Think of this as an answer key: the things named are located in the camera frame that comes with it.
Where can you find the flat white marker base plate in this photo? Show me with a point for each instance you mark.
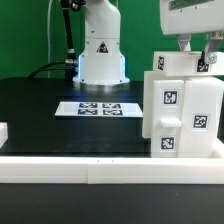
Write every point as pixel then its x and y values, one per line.
pixel 99 109

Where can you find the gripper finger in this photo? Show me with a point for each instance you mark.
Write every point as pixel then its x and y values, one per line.
pixel 209 54
pixel 184 42

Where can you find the white cabinet door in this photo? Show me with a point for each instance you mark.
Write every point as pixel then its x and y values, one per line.
pixel 166 117

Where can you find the white cabinet body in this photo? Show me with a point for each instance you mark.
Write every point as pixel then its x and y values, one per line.
pixel 202 102

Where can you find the small white box part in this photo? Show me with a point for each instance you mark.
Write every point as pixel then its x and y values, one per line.
pixel 187 64

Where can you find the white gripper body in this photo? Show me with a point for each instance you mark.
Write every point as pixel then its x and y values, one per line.
pixel 191 16

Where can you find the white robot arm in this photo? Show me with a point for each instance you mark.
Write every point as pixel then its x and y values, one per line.
pixel 102 64

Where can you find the white U-shaped workspace fence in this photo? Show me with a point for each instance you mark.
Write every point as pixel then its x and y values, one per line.
pixel 115 170

